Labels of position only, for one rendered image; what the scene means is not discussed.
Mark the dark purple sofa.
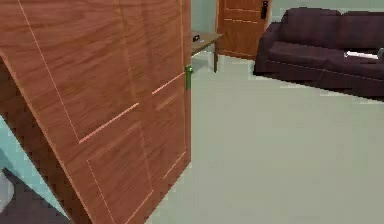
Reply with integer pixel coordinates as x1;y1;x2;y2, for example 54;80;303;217
253;7;384;98

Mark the white flat object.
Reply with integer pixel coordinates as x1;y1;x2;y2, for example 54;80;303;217
344;50;380;61

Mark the brown wooden room door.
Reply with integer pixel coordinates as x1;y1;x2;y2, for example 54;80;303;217
216;0;273;61
0;0;193;224

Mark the green door handle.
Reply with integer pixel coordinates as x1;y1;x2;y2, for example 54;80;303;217
185;64;194;91

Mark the black door handle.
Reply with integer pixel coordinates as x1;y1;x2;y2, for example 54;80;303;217
260;0;269;20

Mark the brown wooden side table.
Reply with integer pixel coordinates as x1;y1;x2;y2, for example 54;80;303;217
190;30;224;74

